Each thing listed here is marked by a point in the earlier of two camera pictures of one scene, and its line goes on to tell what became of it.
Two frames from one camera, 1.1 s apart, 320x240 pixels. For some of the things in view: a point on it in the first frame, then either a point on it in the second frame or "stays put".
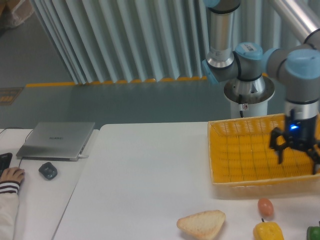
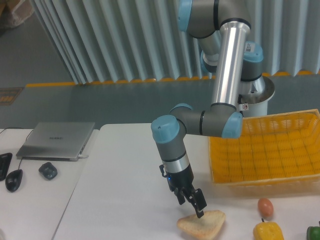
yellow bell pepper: (267, 230) stays put
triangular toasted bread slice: (205, 225) stays put
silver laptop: (63, 141) stays put
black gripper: (300, 133) → (184, 179)
